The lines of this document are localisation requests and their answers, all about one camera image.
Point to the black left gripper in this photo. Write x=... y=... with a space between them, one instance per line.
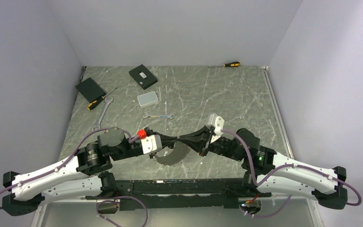
x=167 y=140

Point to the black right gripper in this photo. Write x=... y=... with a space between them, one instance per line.
x=192 y=139

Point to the metal oval key organizer plate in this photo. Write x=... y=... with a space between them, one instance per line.
x=174 y=155

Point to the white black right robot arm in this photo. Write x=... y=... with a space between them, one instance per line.
x=268 y=171

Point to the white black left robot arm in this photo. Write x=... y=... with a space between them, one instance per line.
x=84 y=173

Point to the small silver open-end wrench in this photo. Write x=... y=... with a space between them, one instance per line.
x=170 y=116

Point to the translucent white plastic box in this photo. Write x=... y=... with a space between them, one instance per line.
x=147 y=99

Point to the black box with white label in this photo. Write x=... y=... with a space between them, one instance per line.
x=143 y=77

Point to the large silver combination wrench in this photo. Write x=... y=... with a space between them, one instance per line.
x=107 y=102

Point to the yellow black screwdriver at back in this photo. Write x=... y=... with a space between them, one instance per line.
x=228 y=65

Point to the yellow black screwdriver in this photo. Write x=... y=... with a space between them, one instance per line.
x=95 y=103
x=228 y=65

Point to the yellow black screwdriver at left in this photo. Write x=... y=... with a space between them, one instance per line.
x=95 y=103

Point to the flat black box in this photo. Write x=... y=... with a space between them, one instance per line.
x=90 y=90

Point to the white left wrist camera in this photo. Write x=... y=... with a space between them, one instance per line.
x=150 y=144

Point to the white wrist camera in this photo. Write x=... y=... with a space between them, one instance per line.
x=215 y=124
x=150 y=144

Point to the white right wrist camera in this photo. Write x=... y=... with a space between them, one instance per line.
x=215 y=124

